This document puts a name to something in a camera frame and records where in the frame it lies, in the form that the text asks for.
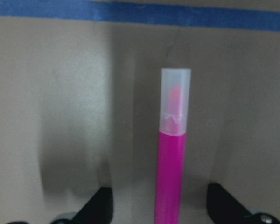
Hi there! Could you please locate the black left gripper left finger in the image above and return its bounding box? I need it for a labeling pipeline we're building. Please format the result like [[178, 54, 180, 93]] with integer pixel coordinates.
[[76, 187, 113, 224]]

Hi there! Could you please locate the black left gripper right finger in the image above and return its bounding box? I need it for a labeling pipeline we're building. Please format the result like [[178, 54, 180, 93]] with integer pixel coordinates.
[[206, 183, 251, 224]]

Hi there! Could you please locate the pink highlighter pen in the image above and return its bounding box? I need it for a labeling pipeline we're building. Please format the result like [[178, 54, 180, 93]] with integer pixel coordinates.
[[154, 68, 191, 224]]

